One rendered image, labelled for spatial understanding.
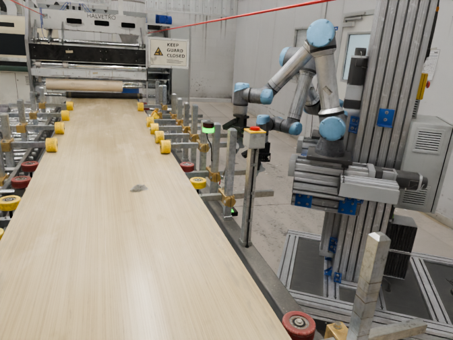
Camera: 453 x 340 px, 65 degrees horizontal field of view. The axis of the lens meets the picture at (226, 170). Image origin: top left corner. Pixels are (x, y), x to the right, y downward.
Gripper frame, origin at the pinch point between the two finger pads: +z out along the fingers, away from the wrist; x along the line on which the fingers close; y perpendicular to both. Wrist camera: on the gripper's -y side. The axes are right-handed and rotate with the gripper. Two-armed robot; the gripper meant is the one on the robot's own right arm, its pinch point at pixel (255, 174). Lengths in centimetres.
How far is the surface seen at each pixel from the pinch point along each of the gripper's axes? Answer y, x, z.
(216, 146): -26.7, -5.8, -19.6
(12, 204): -119, -39, -9
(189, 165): -41.1, -2.8, -8.6
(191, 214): -53, -61, -8
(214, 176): -28.4, -8.5, -3.6
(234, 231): -28, -42, 12
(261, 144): -25, -59, -35
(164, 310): -72, -113, -8
